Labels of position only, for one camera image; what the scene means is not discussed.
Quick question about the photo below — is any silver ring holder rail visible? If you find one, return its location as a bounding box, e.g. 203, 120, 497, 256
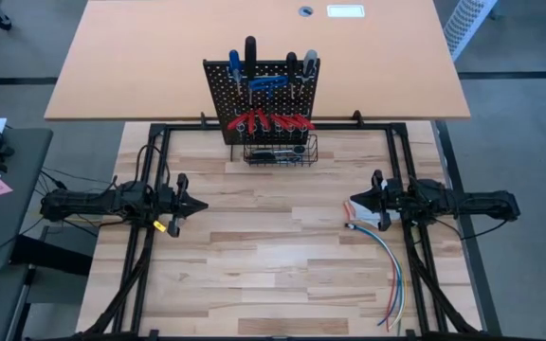
232, 117, 308, 143

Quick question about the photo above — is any red cable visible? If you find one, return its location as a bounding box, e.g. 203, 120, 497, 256
376, 258, 397, 327

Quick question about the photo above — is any black wire basket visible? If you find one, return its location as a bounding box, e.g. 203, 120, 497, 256
242, 134, 319, 168

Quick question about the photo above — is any small black handle screwdriver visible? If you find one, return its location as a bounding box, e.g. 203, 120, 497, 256
285, 51, 299, 99

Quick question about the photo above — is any silver slotted tool rail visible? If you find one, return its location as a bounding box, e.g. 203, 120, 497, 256
225, 65, 315, 84

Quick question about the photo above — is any green cable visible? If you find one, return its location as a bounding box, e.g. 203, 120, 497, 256
395, 278, 408, 332

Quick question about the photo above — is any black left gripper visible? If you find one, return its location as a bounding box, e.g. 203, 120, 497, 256
156, 172, 209, 238

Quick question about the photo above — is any white desk plate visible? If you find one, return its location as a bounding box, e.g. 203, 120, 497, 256
326, 4, 366, 19

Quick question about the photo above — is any silver ratchet wrench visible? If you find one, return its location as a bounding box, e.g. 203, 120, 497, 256
273, 144, 305, 158

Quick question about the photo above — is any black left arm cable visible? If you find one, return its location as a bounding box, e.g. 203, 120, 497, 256
134, 143, 171, 190

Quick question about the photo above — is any bundle of coloured cables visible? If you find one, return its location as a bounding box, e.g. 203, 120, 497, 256
351, 224, 405, 333

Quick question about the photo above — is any grey side table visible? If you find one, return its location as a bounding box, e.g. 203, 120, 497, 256
0, 126, 55, 272

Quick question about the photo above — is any white perforated metal panel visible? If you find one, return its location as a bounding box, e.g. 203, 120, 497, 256
444, 0, 500, 62

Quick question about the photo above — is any black metal peg board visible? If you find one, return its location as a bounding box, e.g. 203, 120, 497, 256
202, 58, 321, 147

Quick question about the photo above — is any grey black handle screwdriver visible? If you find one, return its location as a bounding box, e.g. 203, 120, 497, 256
300, 48, 319, 96

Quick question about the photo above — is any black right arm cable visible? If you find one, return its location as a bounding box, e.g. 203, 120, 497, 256
431, 215, 511, 242

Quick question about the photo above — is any blue T-handle hex key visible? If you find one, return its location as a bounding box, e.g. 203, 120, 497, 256
247, 74, 290, 99

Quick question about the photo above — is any orange cable bundle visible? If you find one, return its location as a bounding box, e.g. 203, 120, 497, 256
343, 198, 400, 231

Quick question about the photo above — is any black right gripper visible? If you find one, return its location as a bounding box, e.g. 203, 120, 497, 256
350, 169, 414, 232

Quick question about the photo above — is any black metal table frame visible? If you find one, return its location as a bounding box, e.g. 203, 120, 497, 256
79, 110, 485, 341

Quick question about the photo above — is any blue cable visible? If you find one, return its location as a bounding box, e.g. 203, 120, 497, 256
351, 224, 400, 331

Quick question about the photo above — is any tan wooden desk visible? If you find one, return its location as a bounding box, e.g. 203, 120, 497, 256
44, 0, 472, 122

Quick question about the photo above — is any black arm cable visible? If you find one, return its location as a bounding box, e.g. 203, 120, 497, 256
431, 215, 511, 242
134, 143, 171, 190

